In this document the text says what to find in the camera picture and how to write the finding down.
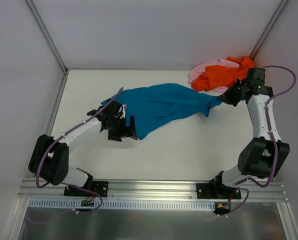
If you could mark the black mounting plate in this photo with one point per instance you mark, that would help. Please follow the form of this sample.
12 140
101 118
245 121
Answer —
218 192
91 187

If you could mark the orange t shirt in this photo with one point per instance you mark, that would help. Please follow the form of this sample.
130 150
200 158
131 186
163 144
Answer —
217 76

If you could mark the teal blue t shirt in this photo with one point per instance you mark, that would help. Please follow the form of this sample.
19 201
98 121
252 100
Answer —
156 106

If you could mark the left aluminium corner post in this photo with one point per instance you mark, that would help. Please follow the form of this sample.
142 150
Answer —
42 27

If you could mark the aluminium corner post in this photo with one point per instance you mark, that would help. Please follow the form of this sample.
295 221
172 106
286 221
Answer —
282 5
42 27

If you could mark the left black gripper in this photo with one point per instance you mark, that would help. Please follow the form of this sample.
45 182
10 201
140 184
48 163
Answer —
122 130

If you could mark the right aluminium corner post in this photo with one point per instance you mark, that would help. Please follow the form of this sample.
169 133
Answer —
282 5

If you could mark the white slotted cable duct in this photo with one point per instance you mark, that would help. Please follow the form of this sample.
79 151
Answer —
119 204

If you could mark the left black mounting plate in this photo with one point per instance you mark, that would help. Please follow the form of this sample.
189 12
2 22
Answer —
91 187

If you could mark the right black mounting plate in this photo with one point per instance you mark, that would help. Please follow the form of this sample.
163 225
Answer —
218 192

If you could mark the pink t shirt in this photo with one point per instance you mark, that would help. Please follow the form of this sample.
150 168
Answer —
200 69

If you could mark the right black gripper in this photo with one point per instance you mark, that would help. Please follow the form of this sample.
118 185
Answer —
232 94

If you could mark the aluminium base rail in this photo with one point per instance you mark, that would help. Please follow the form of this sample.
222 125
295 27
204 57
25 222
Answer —
156 190

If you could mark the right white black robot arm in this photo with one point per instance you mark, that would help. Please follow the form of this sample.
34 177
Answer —
262 158

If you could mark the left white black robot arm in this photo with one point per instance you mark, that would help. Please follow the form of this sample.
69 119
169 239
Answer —
50 159

